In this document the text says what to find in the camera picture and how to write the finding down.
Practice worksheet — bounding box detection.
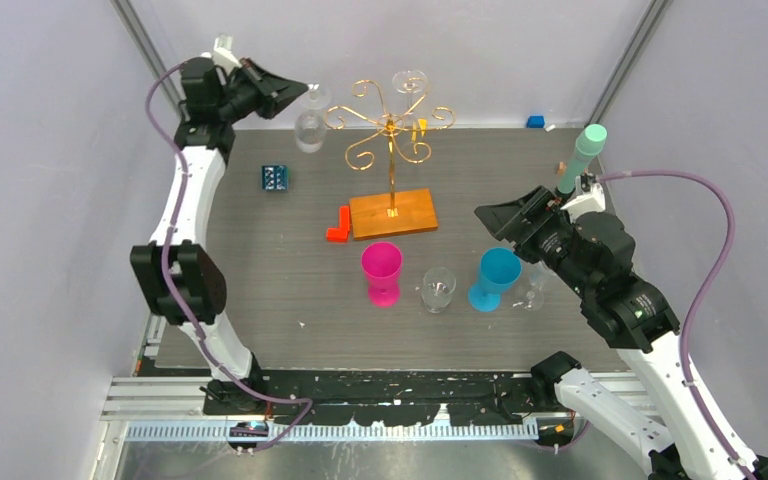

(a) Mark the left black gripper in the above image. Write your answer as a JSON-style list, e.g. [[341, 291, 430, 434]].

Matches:
[[216, 58, 307, 125]]

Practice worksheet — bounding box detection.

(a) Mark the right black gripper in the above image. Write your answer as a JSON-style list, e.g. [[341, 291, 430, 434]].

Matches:
[[472, 183, 593, 295]]

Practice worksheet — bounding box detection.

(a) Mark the blue wine glass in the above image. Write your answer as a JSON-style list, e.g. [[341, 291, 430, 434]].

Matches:
[[468, 247, 522, 313]]

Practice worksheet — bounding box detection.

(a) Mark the clear stemmed wine glass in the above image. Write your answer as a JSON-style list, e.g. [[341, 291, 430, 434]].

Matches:
[[512, 262, 556, 311]]

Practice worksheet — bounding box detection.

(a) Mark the clear textured wine glass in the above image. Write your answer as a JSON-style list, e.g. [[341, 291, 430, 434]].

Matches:
[[421, 267, 457, 314]]

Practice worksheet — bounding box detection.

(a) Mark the pink wine glass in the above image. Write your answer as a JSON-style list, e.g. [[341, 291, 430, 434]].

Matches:
[[360, 242, 403, 308]]

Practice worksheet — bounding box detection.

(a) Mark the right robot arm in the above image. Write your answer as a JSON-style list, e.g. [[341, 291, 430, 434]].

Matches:
[[474, 186, 768, 479]]

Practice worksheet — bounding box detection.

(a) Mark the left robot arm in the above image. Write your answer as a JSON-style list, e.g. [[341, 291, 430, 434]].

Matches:
[[129, 55, 309, 414]]

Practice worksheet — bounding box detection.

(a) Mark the wooden rack base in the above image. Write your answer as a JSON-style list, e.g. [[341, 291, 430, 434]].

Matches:
[[349, 188, 439, 241]]

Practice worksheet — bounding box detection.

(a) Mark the blue patterned small box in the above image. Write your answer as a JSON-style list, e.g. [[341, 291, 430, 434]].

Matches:
[[261, 164, 290, 191]]

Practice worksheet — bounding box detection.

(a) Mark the small blue block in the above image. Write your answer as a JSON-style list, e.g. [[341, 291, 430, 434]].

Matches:
[[526, 115, 546, 129]]

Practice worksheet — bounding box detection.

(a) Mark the mint green microphone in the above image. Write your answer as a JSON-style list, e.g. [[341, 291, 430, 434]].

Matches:
[[556, 124, 608, 196]]

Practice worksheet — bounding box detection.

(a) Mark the orange L-shaped block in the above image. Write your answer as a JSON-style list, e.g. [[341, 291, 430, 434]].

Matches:
[[325, 205, 351, 243]]

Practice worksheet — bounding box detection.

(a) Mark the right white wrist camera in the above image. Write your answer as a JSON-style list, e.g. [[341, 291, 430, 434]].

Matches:
[[561, 173, 607, 222]]

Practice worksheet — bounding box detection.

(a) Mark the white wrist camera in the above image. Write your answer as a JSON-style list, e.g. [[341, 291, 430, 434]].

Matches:
[[201, 34, 242, 73], [561, 173, 607, 222]]

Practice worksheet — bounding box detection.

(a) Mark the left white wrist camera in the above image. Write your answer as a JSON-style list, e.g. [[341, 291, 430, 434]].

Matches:
[[201, 34, 242, 73]]

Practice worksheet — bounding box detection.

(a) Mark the gold wire glass rack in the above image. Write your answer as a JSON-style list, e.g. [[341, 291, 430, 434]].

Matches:
[[325, 79, 456, 197]]

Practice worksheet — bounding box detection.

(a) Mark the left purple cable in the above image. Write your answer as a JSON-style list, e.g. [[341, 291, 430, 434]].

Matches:
[[144, 60, 316, 453]]

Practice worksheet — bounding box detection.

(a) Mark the purple cable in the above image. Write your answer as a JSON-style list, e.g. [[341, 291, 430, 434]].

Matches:
[[144, 60, 316, 453], [595, 170, 758, 480]]

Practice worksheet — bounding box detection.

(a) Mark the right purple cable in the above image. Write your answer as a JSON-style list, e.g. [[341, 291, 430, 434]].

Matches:
[[595, 170, 758, 480]]

